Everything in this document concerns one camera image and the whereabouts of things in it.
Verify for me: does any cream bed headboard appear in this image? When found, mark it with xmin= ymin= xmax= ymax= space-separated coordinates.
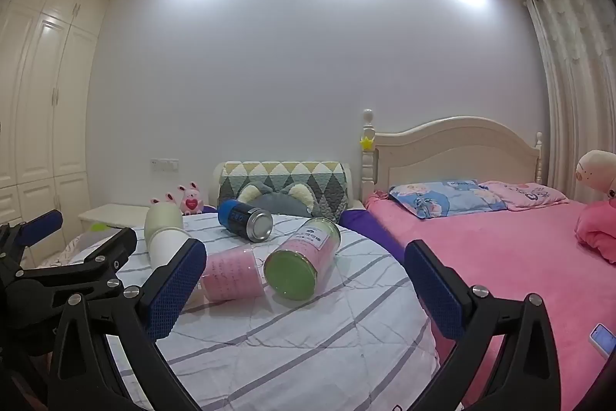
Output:
xmin=361 ymin=109 xmax=544 ymax=202

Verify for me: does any blue cartoon pillow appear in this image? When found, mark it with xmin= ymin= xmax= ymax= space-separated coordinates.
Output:
xmin=389 ymin=180 xmax=507 ymax=219

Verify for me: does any pink pillow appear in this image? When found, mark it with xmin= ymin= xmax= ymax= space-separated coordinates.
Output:
xmin=479 ymin=181 xmax=569 ymax=212

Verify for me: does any white phone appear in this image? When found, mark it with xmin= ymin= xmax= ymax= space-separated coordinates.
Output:
xmin=589 ymin=323 xmax=616 ymax=361

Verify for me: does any grey eared cushion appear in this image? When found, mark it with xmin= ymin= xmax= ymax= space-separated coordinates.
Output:
xmin=234 ymin=182 xmax=311 ymax=216

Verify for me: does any white cup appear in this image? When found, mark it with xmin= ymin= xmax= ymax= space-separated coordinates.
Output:
xmin=144 ymin=203 xmax=193 ymax=270

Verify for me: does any pink blanket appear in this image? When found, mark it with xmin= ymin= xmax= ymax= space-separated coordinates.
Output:
xmin=363 ymin=192 xmax=616 ymax=411

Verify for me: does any cream wardrobe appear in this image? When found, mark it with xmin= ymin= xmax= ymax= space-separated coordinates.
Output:
xmin=0 ymin=0 xmax=114 ymax=267

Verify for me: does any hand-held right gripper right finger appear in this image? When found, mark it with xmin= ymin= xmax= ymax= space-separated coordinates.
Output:
xmin=404 ymin=240 xmax=563 ymax=411

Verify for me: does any blue metal can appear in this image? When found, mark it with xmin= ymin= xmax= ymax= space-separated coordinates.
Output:
xmin=218 ymin=199 xmax=273 ymax=243

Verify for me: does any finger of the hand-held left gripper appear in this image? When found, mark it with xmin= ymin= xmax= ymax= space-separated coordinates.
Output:
xmin=19 ymin=227 xmax=139 ymax=296
xmin=0 ymin=209 xmax=64 ymax=270

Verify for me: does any cream patterned curtain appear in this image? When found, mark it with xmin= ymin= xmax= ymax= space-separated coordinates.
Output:
xmin=524 ymin=0 xmax=616 ymax=205

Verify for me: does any pink plush pig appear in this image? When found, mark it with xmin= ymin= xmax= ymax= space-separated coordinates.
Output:
xmin=575 ymin=149 xmax=616 ymax=265

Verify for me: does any green-lidded pink cup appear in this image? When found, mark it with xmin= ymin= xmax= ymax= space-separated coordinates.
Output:
xmin=263 ymin=217 xmax=341 ymax=300

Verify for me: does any cream nightstand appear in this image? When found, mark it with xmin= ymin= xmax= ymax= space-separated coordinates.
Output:
xmin=78 ymin=204 xmax=151 ymax=235

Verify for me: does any purple sheet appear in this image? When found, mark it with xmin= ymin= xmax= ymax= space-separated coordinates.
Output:
xmin=339 ymin=209 xmax=410 ymax=267

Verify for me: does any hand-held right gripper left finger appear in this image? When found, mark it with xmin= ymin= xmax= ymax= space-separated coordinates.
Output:
xmin=48 ymin=238 xmax=208 ymax=411

